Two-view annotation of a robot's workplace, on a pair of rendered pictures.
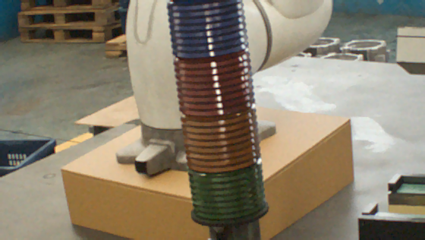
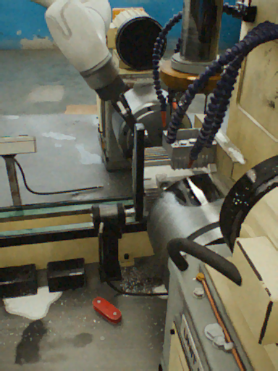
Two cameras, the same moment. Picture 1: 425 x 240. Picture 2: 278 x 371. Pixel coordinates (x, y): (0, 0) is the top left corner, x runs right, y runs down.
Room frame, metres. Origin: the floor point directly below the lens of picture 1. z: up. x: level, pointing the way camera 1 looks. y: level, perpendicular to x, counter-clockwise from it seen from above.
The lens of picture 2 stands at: (0.04, 0.10, 1.61)
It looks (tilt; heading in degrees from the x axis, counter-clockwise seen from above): 32 degrees down; 317
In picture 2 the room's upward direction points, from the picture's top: 1 degrees clockwise
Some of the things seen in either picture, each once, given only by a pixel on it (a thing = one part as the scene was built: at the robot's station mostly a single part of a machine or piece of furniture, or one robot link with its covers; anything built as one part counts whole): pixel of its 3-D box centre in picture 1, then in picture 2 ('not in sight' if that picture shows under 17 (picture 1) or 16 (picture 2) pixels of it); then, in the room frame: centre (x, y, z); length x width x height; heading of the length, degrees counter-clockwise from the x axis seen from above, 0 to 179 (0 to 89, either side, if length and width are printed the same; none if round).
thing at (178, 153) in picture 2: not in sight; (187, 148); (0.64, -0.65, 1.11); 0.12 x 0.11 x 0.07; 59
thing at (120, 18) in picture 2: not in sight; (125, 66); (1.22, -0.93, 1.16); 0.33 x 0.26 x 0.42; 148
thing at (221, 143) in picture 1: (220, 133); not in sight; (0.69, 0.00, 1.10); 0.06 x 0.06 x 0.04
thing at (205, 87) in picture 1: (213, 77); not in sight; (0.69, 0.00, 1.14); 0.06 x 0.06 x 0.04
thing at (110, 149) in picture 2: not in sight; (135, 109); (1.17, -0.93, 0.99); 0.35 x 0.31 x 0.37; 148
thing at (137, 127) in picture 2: not in sight; (138, 175); (0.62, -0.44, 1.12); 0.04 x 0.03 x 0.26; 58
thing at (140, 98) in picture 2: not in sight; (147, 121); (0.96, -0.81, 1.04); 0.37 x 0.25 x 0.25; 148
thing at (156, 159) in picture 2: not in sight; (171, 179); (0.67, -0.62, 1.02); 0.20 x 0.19 x 0.19; 59
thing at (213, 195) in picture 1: (227, 187); not in sight; (0.69, 0.00, 1.05); 0.06 x 0.06 x 0.04
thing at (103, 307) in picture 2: not in sight; (106, 309); (0.57, -0.30, 0.81); 0.09 x 0.03 x 0.02; 7
